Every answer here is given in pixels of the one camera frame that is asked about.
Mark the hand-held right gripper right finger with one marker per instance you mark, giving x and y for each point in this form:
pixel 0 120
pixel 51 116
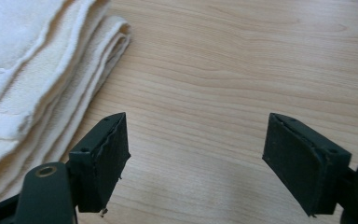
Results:
pixel 301 161

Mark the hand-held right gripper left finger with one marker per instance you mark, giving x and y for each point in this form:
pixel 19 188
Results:
pixel 101 161

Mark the cream white cloth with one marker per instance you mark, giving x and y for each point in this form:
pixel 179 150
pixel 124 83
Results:
pixel 34 77

